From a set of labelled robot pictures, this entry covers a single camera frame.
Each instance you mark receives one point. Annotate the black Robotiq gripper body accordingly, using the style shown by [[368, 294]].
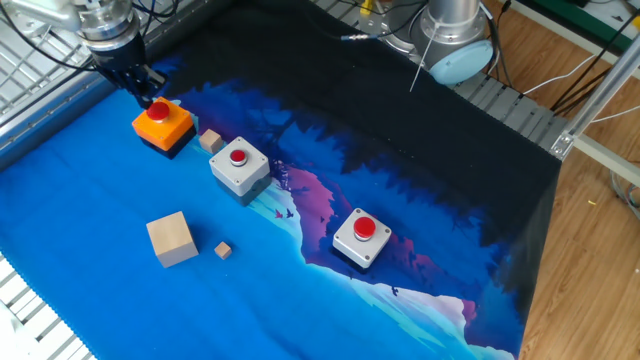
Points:
[[120, 57]]

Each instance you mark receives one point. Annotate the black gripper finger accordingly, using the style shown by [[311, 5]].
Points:
[[152, 82], [131, 87]]

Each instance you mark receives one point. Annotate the orange box red button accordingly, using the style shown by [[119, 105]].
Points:
[[165, 132]]

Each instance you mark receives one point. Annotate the grey box small red button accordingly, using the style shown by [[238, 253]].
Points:
[[245, 172]]

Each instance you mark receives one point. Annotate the grey box large red button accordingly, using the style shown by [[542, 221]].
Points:
[[360, 250]]

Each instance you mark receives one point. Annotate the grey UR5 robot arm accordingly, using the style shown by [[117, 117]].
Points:
[[450, 25]]

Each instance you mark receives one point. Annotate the small wooden cube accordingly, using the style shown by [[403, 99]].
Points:
[[211, 141]]

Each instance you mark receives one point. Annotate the silver mounting plate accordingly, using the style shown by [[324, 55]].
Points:
[[30, 15]]

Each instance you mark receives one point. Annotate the large wooden cube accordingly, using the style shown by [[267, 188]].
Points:
[[172, 240]]

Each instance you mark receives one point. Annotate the tiny wooden cube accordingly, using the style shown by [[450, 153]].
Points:
[[223, 250]]

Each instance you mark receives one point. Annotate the blue mountain print cloth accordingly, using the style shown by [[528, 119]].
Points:
[[100, 300]]

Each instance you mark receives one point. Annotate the yellow tool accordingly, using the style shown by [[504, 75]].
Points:
[[367, 7]]

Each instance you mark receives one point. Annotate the aluminium frame post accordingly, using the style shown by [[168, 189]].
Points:
[[605, 85]]

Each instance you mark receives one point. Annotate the aluminium frame beam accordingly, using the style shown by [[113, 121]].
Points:
[[610, 157]]

